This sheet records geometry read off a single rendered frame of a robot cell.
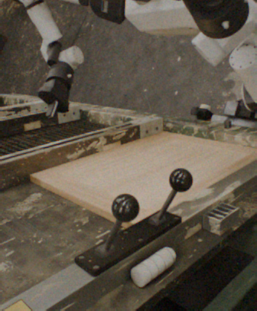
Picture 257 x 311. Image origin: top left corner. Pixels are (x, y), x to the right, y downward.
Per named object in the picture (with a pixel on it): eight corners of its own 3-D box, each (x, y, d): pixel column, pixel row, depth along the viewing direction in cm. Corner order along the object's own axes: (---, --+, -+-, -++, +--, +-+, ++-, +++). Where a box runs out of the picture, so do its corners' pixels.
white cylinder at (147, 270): (144, 291, 50) (177, 265, 55) (143, 273, 49) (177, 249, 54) (130, 282, 52) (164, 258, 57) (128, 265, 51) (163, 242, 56)
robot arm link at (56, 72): (56, 116, 120) (62, 90, 127) (76, 109, 115) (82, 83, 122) (30, 95, 111) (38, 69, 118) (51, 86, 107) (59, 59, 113)
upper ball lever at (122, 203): (119, 260, 52) (149, 204, 44) (100, 272, 50) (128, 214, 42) (105, 240, 54) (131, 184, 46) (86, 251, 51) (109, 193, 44)
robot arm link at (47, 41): (61, 70, 131) (43, 37, 126) (79, 62, 127) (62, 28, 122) (53, 76, 126) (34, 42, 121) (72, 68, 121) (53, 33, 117)
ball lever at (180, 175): (169, 228, 60) (202, 176, 52) (154, 237, 57) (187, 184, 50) (154, 213, 62) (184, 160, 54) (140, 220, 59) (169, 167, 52)
